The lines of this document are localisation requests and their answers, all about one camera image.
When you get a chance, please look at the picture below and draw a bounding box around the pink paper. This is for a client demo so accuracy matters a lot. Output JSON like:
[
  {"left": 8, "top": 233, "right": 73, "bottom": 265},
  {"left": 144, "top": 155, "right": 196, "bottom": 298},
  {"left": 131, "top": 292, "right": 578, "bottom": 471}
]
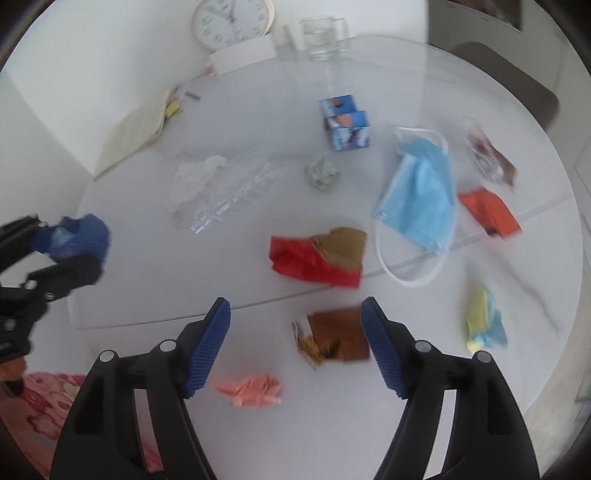
[{"left": 211, "top": 375, "right": 283, "bottom": 409}]

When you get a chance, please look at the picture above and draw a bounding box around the white tissue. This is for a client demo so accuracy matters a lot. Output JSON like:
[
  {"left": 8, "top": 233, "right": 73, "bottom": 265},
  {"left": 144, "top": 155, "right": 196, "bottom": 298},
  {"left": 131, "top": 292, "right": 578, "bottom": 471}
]
[{"left": 167, "top": 155, "right": 228, "bottom": 213}]

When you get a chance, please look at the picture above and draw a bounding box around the brown snack wrapper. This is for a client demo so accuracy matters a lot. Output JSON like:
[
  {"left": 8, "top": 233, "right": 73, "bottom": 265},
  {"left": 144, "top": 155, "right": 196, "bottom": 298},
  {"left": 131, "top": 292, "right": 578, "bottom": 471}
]
[{"left": 290, "top": 306, "right": 370, "bottom": 368}]

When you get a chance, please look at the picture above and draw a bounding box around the orange red wrapper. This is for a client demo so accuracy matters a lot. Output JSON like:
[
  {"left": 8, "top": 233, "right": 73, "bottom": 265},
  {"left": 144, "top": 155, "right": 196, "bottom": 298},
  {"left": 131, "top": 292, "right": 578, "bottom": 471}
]
[{"left": 458, "top": 187, "right": 522, "bottom": 239}]

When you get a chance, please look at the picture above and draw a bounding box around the clear plastic bottle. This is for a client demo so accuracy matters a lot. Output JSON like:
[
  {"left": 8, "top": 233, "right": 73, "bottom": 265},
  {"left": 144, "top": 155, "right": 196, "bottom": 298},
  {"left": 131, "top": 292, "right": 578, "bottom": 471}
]
[{"left": 190, "top": 148, "right": 284, "bottom": 234}]

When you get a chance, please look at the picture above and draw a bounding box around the red and brown wrapper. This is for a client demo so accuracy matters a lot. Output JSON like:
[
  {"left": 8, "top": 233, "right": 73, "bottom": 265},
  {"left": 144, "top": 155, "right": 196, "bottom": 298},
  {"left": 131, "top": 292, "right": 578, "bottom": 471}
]
[{"left": 269, "top": 227, "right": 368, "bottom": 289}]

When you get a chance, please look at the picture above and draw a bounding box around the blue face mask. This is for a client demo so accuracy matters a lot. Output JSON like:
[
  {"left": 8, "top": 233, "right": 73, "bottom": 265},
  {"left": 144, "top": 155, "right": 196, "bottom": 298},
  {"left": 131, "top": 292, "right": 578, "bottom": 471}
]
[{"left": 373, "top": 126, "right": 458, "bottom": 288}]

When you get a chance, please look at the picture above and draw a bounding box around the grey paper ball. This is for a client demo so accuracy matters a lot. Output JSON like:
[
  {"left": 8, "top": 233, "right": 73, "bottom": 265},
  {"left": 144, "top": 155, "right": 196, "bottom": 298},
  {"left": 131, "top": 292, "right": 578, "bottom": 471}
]
[{"left": 304, "top": 156, "right": 341, "bottom": 191}]

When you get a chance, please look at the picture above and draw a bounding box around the blue printed carton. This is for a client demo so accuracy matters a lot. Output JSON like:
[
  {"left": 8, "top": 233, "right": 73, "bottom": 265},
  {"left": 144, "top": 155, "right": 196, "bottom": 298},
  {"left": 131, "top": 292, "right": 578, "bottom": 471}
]
[{"left": 318, "top": 95, "right": 370, "bottom": 151}]

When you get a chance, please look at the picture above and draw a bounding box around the pink floral clothing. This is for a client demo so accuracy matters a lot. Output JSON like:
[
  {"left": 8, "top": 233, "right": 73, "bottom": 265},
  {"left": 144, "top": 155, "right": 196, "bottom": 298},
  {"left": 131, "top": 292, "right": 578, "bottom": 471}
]
[{"left": 8, "top": 357, "right": 160, "bottom": 478}]

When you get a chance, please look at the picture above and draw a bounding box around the yellow and blue wrapper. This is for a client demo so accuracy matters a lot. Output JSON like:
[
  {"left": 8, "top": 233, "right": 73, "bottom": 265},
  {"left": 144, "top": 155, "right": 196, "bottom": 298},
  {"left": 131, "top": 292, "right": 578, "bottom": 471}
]
[{"left": 466, "top": 284, "right": 508, "bottom": 354}]

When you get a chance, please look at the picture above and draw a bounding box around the clear plastic snack bag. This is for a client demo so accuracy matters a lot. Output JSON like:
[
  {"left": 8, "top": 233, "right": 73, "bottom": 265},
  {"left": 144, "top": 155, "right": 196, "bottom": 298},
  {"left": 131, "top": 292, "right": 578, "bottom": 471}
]
[{"left": 463, "top": 117, "right": 518, "bottom": 189}]

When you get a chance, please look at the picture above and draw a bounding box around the white box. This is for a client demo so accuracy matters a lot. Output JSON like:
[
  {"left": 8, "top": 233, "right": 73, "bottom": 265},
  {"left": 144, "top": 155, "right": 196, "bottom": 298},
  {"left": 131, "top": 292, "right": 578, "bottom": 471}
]
[{"left": 206, "top": 35, "right": 277, "bottom": 75}]

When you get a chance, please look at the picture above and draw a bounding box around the grey chair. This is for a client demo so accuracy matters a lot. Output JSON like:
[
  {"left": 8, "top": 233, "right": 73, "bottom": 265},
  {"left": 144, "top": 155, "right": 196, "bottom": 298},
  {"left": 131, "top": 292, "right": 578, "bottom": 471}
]
[{"left": 451, "top": 42, "right": 559, "bottom": 130}]

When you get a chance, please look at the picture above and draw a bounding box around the white tape roll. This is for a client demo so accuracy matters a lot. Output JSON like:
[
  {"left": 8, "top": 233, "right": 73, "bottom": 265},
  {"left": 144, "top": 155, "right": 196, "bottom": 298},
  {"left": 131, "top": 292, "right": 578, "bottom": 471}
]
[{"left": 283, "top": 22, "right": 307, "bottom": 52}]

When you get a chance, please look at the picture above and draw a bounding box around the clear glass mug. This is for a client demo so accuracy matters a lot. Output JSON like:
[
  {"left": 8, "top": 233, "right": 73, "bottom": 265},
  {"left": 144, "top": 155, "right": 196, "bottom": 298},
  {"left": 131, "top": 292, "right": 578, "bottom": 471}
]
[{"left": 300, "top": 16, "right": 351, "bottom": 61}]

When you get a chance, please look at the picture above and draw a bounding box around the white wall clock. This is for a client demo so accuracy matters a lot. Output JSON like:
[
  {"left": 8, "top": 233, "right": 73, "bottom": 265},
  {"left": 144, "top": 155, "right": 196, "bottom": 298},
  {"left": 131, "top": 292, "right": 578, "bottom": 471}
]
[{"left": 190, "top": 0, "right": 276, "bottom": 52}]

